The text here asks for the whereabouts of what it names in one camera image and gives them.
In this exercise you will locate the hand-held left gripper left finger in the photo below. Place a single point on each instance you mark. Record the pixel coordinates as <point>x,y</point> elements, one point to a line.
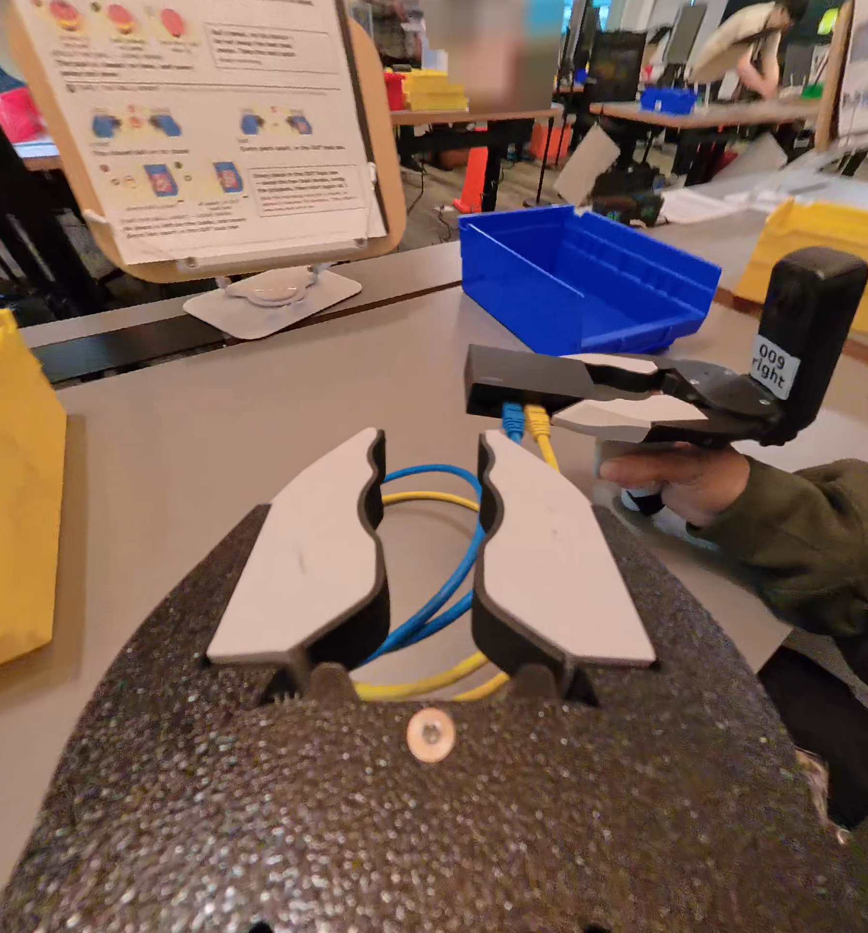
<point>310,554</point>

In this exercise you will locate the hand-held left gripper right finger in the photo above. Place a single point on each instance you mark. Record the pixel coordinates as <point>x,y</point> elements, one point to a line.
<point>550,561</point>

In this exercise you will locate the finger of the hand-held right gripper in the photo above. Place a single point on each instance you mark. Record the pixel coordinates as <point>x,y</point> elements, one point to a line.
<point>620,363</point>
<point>623,419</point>

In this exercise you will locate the black network switch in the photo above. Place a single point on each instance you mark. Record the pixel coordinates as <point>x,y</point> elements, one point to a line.
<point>521,372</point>

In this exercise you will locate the yellow plastic bin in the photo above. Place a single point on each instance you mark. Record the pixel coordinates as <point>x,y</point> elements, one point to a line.
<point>828,233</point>
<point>11,474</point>

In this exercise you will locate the person's right forearm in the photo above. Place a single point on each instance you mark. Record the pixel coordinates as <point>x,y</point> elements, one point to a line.
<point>813,539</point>

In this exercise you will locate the person's right hand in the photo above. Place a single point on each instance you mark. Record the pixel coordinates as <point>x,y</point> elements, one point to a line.
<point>689,481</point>

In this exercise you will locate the blue plastic bin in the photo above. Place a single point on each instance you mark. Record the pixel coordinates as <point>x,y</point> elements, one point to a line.
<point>521,277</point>

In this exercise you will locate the grey tilted panel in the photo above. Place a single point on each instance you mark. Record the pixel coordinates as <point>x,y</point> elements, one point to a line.
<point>587,164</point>

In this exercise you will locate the long wooden background desk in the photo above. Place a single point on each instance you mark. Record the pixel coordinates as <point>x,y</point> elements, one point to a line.
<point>711,113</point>

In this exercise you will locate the orange traffic cone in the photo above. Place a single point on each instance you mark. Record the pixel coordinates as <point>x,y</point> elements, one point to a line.
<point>473,178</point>

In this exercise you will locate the white board stand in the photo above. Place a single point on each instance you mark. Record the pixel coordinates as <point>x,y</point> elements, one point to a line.
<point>273,302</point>

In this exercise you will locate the small blue bin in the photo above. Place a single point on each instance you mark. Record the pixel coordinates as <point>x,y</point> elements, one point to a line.
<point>667,100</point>

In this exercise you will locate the wooden poster board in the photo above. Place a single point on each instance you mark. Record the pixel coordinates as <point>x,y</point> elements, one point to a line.
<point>864,65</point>

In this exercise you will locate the instruction sheet on clipboard stand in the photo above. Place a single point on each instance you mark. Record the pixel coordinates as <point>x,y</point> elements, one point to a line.
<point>383,146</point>

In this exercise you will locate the stack of yellow bins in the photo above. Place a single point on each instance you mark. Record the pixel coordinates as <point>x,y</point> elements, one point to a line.
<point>434,91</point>

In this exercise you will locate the person's dark trousers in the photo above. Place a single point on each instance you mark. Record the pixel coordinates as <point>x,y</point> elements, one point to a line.
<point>842,721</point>

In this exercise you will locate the small red bin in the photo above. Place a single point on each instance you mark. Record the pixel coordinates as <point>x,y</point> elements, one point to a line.
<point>394,91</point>

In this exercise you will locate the printed instruction sheet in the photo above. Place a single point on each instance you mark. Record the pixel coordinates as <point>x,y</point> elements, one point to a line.
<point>208,131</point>

